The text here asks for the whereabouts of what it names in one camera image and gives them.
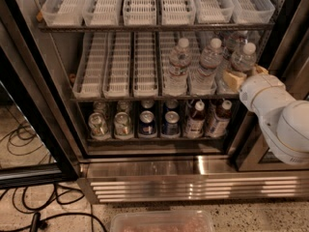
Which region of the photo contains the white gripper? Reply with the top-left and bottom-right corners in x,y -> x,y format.
223,64 -> 295,117

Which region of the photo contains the water bottle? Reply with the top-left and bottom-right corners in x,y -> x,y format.
193,38 -> 223,94
224,31 -> 248,53
222,43 -> 256,82
166,38 -> 192,96

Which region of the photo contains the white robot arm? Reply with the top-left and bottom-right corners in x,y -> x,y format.
222,70 -> 309,165

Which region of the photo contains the brown tea bottle right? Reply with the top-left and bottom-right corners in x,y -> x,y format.
205,100 -> 232,138

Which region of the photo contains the brown tea bottle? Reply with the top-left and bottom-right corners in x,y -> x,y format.
184,101 -> 206,138
205,100 -> 232,138

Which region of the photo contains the brown tea bottle left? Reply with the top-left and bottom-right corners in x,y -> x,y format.
184,101 -> 206,138

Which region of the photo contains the stainless steel display fridge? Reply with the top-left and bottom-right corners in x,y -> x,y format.
0,0 -> 309,203

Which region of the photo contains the middle clear tray far right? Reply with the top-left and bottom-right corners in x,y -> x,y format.
215,31 -> 261,94

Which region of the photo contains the clear tray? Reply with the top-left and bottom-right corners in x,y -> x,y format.
232,0 -> 275,24
215,31 -> 261,94
123,0 -> 156,26
181,31 -> 217,96
159,32 -> 181,96
42,0 -> 85,27
160,0 -> 196,25
102,32 -> 131,99
194,0 -> 235,24
72,33 -> 108,99
133,32 -> 158,98
82,0 -> 123,27

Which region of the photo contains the top clear tray far right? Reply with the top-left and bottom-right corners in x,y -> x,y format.
232,0 -> 275,24

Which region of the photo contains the blue pepsi can rear right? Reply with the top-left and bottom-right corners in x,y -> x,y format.
164,100 -> 179,112

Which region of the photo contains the blue pepsi can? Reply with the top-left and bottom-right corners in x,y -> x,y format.
162,111 -> 181,138
164,100 -> 179,112
138,110 -> 156,138
141,100 -> 155,112

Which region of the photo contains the blue pepsi can front right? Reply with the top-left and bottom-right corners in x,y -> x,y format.
162,111 -> 181,138

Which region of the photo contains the blue pepsi can rear left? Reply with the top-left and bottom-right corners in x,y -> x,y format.
141,100 -> 155,112

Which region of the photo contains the blue pepsi can front left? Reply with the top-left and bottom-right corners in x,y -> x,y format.
138,110 -> 156,138

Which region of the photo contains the green soda can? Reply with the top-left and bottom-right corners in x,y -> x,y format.
117,101 -> 132,114
93,101 -> 109,115
88,112 -> 110,140
114,112 -> 133,140

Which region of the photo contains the green soda can rear left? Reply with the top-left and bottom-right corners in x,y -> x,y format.
93,101 -> 109,115

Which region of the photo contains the green soda can front left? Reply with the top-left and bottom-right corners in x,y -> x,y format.
88,112 -> 110,140

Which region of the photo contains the middle clear tray far left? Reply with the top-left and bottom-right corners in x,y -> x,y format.
72,33 -> 108,99

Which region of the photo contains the clear plastic bin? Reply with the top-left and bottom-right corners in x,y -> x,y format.
109,210 -> 215,232

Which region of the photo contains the top clear tray far left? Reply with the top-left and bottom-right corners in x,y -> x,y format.
42,0 -> 85,27

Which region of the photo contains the top wire fridge shelf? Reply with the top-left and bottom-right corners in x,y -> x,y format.
39,22 -> 274,32

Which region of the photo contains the wire fridge shelf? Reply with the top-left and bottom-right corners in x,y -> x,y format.
39,22 -> 274,32
70,94 -> 239,102

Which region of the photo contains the middle wire fridge shelf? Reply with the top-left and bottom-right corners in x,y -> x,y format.
70,94 -> 239,102

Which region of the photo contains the black floor cable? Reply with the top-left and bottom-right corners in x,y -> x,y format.
0,119 -> 108,232

